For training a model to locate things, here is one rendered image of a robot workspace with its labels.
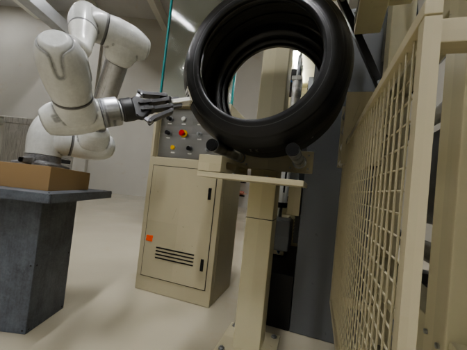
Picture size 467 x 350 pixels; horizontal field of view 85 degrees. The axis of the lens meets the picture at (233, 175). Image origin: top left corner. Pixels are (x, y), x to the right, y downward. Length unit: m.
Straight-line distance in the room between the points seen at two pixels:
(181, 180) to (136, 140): 7.97
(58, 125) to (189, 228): 1.06
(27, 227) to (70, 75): 0.91
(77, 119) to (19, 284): 0.95
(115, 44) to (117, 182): 8.59
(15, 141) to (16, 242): 6.53
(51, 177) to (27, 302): 0.57
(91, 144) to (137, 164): 7.98
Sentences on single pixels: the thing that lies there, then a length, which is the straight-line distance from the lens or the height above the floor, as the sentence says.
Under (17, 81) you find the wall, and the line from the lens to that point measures 12.38.
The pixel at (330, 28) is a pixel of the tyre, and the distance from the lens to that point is 0.93.
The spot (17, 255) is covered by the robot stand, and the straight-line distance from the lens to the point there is 1.56.
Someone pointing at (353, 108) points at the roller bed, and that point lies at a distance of 1.18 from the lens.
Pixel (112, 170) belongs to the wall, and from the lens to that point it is 9.86.
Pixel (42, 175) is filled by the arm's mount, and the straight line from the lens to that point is 1.43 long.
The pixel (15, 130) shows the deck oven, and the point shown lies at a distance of 8.05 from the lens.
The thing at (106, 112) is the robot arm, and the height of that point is 0.94.
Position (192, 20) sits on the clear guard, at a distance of 2.07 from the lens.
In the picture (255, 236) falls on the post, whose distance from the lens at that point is 1.24.
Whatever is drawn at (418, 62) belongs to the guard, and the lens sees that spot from 0.38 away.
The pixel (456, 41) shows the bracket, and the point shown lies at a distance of 0.41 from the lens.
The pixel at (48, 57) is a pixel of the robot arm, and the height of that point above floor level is 1.01.
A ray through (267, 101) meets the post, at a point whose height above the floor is 1.18.
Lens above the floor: 0.77
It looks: 2 degrees up
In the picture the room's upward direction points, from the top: 6 degrees clockwise
